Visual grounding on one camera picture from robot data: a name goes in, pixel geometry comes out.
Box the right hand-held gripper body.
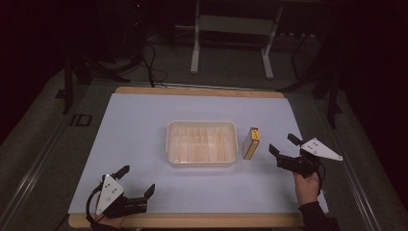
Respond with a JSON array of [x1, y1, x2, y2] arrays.
[[275, 137, 344, 179]]

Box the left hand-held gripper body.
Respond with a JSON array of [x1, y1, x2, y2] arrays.
[[95, 173, 149, 219]]

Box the yellow small box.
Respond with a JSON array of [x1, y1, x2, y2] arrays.
[[242, 126, 261, 161]]

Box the person's right hand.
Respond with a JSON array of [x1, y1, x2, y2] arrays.
[[293, 170, 322, 207]]

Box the person's left hand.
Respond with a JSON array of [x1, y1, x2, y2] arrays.
[[93, 215, 125, 230]]

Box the light blue table mat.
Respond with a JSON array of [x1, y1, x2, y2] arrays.
[[67, 92, 330, 215]]

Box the black tripod stand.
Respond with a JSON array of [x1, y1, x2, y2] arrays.
[[56, 47, 132, 116], [277, 32, 343, 130]]

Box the white plastic tray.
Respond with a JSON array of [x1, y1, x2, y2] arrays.
[[166, 119, 240, 168]]

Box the white metal stand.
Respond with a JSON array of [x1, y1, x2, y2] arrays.
[[190, 0, 285, 81]]

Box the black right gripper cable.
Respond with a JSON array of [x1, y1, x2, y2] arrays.
[[315, 163, 326, 195]]

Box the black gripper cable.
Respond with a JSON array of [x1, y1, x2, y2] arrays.
[[315, 163, 326, 195], [85, 187, 105, 225]]

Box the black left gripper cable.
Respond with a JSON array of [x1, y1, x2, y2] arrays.
[[85, 187, 105, 225]]

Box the black rectangular floor bracket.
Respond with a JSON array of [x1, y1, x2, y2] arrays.
[[69, 113, 93, 127]]

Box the black floor cable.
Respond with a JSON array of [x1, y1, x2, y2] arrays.
[[140, 40, 169, 89]]

